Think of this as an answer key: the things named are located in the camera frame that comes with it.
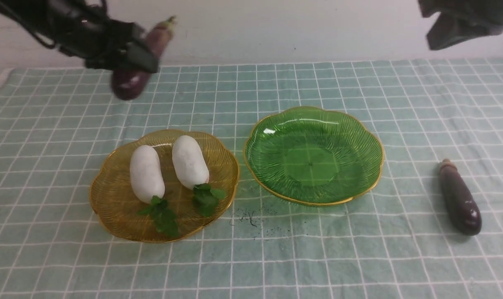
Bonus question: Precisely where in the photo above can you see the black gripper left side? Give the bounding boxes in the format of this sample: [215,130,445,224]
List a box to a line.
[0,0,159,74]

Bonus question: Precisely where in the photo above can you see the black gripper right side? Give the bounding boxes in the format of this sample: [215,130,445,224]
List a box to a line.
[418,0,503,51]

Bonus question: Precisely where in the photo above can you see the purple eggplant green stem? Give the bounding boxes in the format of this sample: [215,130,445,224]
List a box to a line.
[110,15,177,100]

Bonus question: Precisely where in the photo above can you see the white radish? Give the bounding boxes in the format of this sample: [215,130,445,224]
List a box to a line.
[130,145,179,238]
[172,135,226,218]

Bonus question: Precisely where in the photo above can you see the dark eggplant brown stem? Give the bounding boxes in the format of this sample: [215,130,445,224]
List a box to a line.
[438,158,482,236]

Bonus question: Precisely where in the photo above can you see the green checkered tablecloth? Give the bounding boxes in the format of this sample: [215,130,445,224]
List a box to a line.
[0,58,503,299]

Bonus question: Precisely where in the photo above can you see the amber plastic plate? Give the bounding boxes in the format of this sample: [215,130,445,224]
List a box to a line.
[89,129,240,243]

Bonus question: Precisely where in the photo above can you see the green plastic plate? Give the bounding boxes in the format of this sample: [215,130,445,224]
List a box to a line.
[242,106,385,207]

